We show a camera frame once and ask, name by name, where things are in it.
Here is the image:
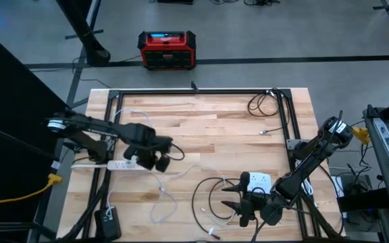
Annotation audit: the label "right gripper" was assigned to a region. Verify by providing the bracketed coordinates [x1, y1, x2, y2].
[221, 171, 277, 228]

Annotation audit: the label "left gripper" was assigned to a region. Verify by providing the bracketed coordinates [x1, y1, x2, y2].
[123, 137, 174, 174]

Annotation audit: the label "white square power hub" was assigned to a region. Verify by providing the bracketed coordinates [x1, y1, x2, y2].
[247, 171, 273, 195]

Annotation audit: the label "white braided USB cable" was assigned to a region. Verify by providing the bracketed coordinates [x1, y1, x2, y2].
[111, 107, 157, 136]

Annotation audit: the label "black USB cable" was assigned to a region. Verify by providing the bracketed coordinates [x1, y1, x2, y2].
[247, 86, 288, 135]
[191, 177, 260, 241]

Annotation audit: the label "black power bank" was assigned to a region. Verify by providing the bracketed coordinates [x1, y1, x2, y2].
[93, 205, 122, 242]

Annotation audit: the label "white floor power strip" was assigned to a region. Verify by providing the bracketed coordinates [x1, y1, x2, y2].
[332, 175, 346, 200]

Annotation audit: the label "red portable power station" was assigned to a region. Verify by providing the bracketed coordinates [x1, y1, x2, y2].
[136, 30, 197, 71]

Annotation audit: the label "yellow plug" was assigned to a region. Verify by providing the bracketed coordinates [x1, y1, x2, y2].
[352, 126, 371, 145]

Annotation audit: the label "large black panel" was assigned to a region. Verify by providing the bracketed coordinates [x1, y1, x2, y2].
[0, 23, 72, 243]

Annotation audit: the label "grey power strip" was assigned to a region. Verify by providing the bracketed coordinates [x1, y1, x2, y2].
[372, 117, 389, 169]

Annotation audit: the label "black box on floor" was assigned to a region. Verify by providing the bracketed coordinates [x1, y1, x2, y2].
[156, 0, 195, 5]

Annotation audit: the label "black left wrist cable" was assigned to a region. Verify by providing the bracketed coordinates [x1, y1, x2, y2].
[167, 143, 186, 162]

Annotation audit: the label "white power strip cord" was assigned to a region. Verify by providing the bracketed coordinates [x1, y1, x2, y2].
[70, 163, 109, 169]

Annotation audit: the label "white coiled power cord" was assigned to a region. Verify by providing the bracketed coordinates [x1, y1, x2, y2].
[295, 160, 318, 207]

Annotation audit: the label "black cable bundle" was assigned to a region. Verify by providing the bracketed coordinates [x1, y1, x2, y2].
[299, 195, 347, 241]
[57, 167, 111, 242]

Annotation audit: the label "black aluminium table frame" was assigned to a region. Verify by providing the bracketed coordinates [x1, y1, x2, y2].
[79, 87, 322, 242]

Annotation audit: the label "yellow extension cord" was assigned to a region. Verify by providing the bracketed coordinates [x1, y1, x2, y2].
[0, 173, 63, 205]

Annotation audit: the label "black floor cables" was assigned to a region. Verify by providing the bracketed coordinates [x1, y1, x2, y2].
[209, 0, 282, 7]

